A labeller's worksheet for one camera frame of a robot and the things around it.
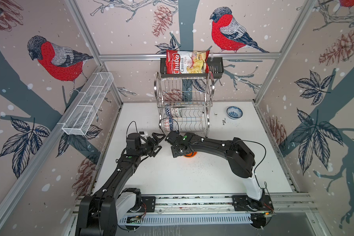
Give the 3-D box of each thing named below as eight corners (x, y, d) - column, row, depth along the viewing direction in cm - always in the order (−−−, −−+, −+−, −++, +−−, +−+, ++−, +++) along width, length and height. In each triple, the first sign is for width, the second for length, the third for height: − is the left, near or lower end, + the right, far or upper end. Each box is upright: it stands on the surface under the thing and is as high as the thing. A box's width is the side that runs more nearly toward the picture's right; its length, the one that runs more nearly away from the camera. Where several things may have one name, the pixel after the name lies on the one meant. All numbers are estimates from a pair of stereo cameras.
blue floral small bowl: (227, 119, 111) (228, 116, 107) (224, 110, 117) (225, 106, 114) (242, 119, 111) (244, 116, 107) (238, 110, 117) (240, 106, 114)
